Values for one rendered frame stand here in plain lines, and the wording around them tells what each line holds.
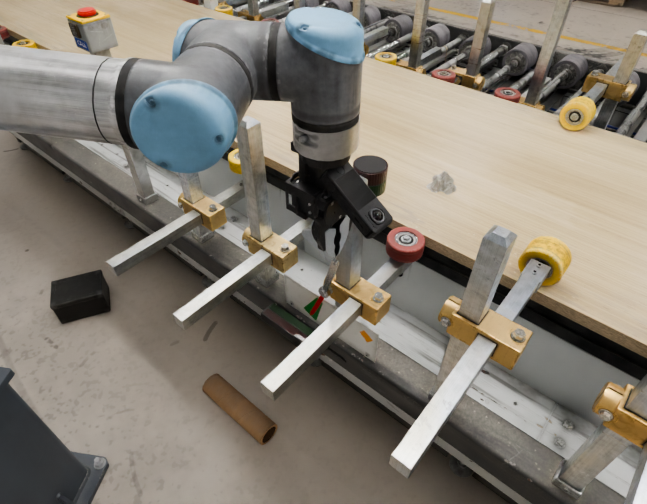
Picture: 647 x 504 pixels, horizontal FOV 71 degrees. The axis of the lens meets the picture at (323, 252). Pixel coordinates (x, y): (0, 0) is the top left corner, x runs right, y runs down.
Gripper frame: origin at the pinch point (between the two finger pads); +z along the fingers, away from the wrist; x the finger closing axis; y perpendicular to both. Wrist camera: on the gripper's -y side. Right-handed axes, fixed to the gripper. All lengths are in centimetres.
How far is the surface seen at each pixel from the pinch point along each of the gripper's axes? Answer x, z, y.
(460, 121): -76, 11, 14
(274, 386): 18.3, 15.2, -2.3
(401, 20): -156, 17, 86
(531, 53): -159, 18, 24
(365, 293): -7.2, 14.2, -2.3
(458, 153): -60, 11, 6
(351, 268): -6.3, 8.5, 0.8
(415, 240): -23.2, 10.9, -3.2
